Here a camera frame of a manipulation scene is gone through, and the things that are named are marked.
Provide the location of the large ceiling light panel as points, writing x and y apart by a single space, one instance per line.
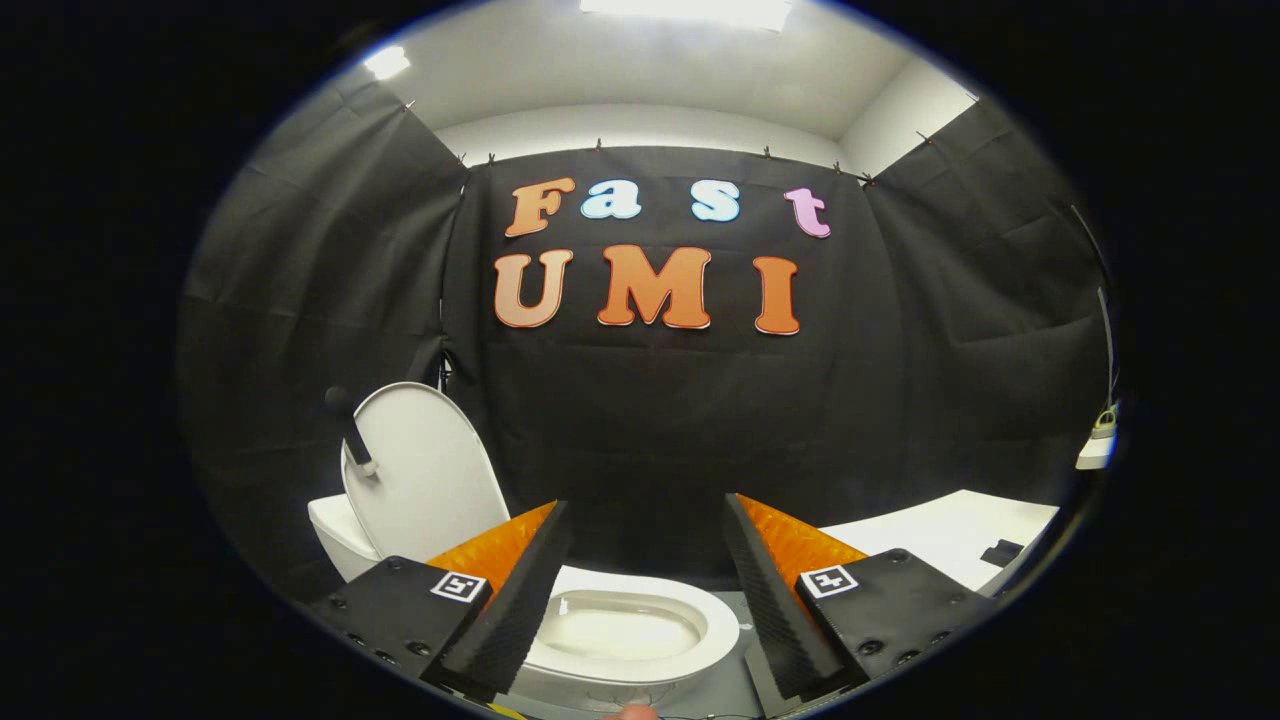
690 10

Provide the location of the small ceiling light panel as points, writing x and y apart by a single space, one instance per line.
387 62

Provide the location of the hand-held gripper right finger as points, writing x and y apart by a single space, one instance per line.
780 620

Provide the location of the white toilet seat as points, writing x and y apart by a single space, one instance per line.
715 630

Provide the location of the black backdrop cloth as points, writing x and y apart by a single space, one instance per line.
650 420

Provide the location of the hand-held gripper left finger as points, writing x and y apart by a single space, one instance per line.
520 610

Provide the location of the white ledge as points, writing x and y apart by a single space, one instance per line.
1093 453

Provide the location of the small greenish object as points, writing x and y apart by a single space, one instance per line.
1105 422

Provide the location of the white toilet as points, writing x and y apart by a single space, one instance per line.
335 530

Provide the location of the small black object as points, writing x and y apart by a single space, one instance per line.
1002 553

